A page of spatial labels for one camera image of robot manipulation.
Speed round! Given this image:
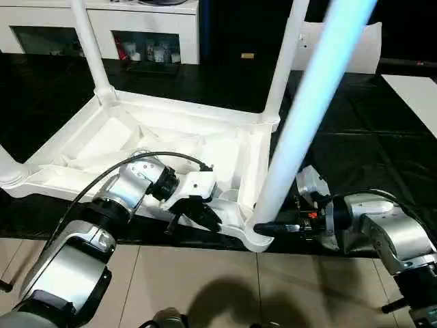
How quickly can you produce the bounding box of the black cabinet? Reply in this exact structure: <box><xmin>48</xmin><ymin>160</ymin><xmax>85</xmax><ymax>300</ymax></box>
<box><xmin>198</xmin><ymin>0</ymin><xmax>437</xmax><ymax>72</ymax></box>

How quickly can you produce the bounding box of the white cabinet with glass doors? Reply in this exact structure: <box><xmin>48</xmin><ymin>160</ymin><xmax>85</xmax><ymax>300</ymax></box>
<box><xmin>0</xmin><ymin>0</ymin><xmax>201</xmax><ymax>66</ymax></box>

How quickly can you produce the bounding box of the white side table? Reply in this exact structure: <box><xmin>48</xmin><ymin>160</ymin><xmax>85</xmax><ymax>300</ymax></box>
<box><xmin>382</xmin><ymin>73</ymin><xmax>437</xmax><ymax>139</ymax></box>

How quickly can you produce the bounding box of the black work mat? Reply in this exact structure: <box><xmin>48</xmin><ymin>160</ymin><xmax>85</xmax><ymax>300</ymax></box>
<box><xmin>0</xmin><ymin>53</ymin><xmax>437</xmax><ymax>259</ymax></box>

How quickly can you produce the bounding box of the white plastic table leg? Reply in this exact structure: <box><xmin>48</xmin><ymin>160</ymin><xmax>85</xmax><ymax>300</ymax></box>
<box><xmin>261</xmin><ymin>0</ymin><xmax>312</xmax><ymax>124</ymax></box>
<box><xmin>68</xmin><ymin>0</ymin><xmax>119</xmax><ymax>105</ymax></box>
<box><xmin>251</xmin><ymin>0</ymin><xmax>379</xmax><ymax>237</ymax></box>
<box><xmin>0</xmin><ymin>144</ymin><xmax>29</xmax><ymax>187</ymax></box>

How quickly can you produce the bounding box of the white plastic bag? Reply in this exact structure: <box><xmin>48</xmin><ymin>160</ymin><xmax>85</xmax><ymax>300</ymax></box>
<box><xmin>296</xmin><ymin>20</ymin><xmax>384</xmax><ymax>75</ymax></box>

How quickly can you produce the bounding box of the red bottle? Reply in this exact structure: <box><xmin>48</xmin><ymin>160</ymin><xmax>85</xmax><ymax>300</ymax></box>
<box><xmin>114</xmin><ymin>38</ymin><xmax>127</xmax><ymax>61</ymax></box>

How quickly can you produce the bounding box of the black robot left foot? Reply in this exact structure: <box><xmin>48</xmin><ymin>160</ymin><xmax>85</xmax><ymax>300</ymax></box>
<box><xmin>152</xmin><ymin>309</ymin><xmax>191</xmax><ymax>328</ymax></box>

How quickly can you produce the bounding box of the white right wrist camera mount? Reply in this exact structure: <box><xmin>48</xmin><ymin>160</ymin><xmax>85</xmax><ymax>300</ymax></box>
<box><xmin>295</xmin><ymin>164</ymin><xmax>340</xmax><ymax>251</ymax></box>

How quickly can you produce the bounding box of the black bar with red mark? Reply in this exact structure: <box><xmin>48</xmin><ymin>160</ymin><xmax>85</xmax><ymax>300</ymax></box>
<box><xmin>378</xmin><ymin>59</ymin><xmax>437</xmax><ymax>70</ymax></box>

